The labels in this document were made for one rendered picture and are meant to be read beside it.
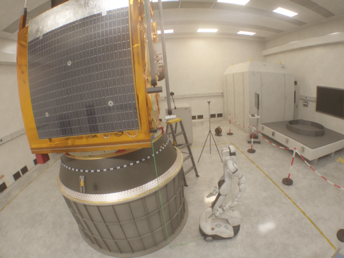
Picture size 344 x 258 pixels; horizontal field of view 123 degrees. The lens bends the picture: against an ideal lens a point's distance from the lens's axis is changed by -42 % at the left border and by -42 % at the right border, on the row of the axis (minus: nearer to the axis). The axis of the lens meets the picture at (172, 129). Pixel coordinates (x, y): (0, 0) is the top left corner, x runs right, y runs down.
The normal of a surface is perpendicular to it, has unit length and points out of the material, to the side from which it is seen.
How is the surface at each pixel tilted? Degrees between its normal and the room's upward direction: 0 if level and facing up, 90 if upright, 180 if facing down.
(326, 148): 90
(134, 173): 62
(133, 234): 90
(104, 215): 90
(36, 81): 90
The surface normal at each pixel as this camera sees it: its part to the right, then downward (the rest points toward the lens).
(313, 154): 0.05, 0.26
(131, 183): 0.39, -0.28
